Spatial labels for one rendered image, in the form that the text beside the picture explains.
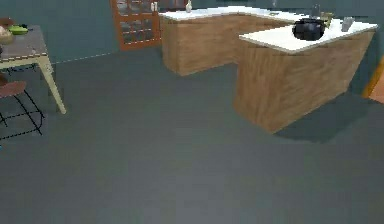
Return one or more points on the orange door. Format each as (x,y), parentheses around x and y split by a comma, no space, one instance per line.
(375,83)

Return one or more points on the wooden kitchen counter white top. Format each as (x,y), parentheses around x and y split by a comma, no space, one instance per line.
(283,83)

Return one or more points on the green bowl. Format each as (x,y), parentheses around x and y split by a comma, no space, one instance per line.
(18,30)

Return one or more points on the orange glass-front cabinet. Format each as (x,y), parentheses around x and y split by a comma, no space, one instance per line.
(136,26)

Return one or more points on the white bottle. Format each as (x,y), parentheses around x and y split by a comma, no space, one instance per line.
(188,6)

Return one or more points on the black pot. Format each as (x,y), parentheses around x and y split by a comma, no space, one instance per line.
(308,29)

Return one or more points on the grey cup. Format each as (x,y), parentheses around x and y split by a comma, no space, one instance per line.
(347,23)

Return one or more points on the grey table cream legs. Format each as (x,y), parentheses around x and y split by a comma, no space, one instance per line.
(23,46)

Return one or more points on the tan bowl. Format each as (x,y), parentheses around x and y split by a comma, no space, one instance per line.
(5,36)

